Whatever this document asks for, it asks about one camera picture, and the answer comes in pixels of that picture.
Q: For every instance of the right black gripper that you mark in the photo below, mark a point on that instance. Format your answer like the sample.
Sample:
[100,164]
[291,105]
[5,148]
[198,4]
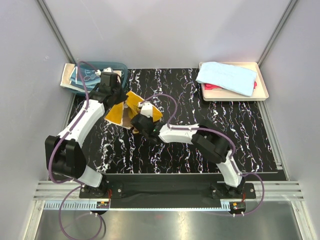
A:
[150,119]

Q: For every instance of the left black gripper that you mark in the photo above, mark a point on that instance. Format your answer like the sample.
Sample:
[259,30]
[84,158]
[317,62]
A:
[123,97]

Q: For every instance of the yellow bear towel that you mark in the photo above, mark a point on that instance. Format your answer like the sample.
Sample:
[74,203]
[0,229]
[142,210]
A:
[121,113]

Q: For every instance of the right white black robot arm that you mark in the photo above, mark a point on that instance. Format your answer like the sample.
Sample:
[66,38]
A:
[213,145]

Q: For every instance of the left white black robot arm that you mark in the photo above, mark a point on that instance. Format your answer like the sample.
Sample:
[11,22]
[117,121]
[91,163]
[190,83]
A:
[64,154]

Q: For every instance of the teal plastic basket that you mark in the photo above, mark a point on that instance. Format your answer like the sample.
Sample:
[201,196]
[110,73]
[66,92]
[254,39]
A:
[89,77]

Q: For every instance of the black marble pattern mat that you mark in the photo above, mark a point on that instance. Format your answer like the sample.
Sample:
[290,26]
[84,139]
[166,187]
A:
[111,149]

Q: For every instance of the blue beige patterned towel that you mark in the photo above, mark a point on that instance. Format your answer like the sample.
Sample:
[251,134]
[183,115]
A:
[67,71]

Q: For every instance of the pink folded towel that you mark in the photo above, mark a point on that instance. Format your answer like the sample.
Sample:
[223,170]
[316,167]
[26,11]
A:
[208,86]

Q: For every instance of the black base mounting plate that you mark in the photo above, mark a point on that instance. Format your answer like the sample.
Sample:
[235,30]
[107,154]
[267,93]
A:
[166,191]

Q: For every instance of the light blue folded towel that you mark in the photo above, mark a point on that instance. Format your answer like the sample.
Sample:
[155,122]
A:
[233,78]

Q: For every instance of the white plastic tray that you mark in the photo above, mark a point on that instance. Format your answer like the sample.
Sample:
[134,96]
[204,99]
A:
[260,92]

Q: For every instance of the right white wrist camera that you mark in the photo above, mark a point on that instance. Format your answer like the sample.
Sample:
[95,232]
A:
[145,109]

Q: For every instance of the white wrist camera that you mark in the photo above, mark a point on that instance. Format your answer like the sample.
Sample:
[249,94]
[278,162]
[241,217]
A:
[145,109]
[99,72]

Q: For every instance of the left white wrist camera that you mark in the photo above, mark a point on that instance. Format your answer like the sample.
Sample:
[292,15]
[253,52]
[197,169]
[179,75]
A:
[99,72]

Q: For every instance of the slotted aluminium cable rail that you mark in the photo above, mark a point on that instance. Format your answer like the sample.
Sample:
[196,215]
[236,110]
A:
[81,205]

